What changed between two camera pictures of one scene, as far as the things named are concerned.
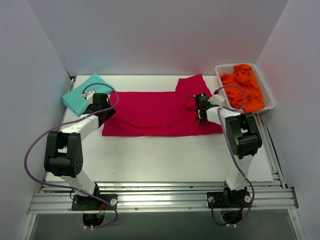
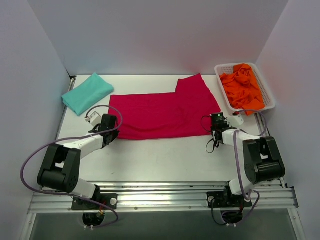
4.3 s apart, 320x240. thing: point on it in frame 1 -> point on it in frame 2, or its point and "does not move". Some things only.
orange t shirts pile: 242,88 does not move
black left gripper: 107,112 -> 114,133
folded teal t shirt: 73,99 does not move
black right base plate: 229,199 does not move
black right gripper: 200,115 -> 214,128
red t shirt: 147,113 does not move
